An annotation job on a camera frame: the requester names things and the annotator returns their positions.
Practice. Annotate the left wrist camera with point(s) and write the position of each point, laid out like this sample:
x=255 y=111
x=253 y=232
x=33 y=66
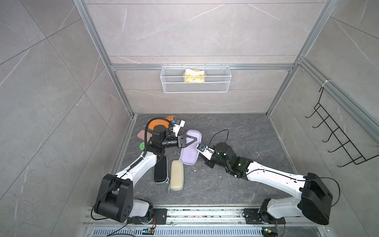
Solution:
x=176 y=125

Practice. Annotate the white zippered umbrella sleeve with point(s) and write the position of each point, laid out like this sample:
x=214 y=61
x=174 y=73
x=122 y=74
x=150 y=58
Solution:
x=176 y=176

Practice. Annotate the green lidded air freshener can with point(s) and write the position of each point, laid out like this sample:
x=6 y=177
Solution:
x=142 y=146

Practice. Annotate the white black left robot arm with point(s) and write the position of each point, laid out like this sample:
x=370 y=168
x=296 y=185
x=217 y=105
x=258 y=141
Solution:
x=115 y=199

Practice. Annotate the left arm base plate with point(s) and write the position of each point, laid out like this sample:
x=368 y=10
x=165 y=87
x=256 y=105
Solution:
x=157 y=216

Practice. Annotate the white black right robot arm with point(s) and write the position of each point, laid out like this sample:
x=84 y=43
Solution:
x=309 y=196

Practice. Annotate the pink hard case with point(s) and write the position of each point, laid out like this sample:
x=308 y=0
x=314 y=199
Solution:
x=141 y=135

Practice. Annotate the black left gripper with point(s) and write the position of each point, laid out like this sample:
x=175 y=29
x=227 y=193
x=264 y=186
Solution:
x=179 y=141

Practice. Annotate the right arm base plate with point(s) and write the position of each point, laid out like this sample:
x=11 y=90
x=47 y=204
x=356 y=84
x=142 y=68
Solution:
x=253 y=216

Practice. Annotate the black wire hook rack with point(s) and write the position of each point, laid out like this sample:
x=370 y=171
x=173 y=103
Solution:
x=338 y=134

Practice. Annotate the white wire wall basket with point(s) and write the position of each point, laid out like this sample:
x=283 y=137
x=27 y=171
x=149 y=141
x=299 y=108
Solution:
x=217 y=79

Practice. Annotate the yellow packet in basket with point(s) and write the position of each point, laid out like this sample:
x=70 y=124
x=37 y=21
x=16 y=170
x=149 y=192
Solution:
x=194 y=76

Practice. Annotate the purple zippered umbrella sleeve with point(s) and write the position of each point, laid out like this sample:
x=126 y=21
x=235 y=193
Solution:
x=190 y=155

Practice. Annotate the orange plush whale toy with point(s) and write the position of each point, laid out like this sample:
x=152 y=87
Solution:
x=157 y=122

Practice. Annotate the aluminium mounting rail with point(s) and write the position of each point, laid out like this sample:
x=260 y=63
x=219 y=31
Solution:
x=203 y=221

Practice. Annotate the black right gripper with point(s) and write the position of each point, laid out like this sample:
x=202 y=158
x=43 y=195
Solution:
x=208 y=163

